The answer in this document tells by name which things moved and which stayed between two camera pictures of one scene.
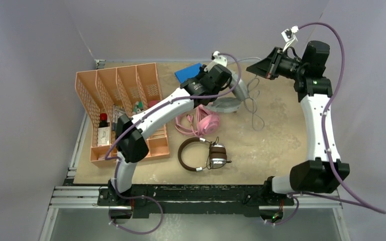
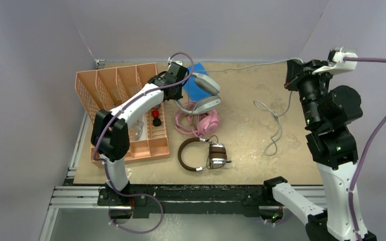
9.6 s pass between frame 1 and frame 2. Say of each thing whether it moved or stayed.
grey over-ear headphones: moved
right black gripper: moved
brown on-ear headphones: stayed
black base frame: stayed
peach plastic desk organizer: stayed
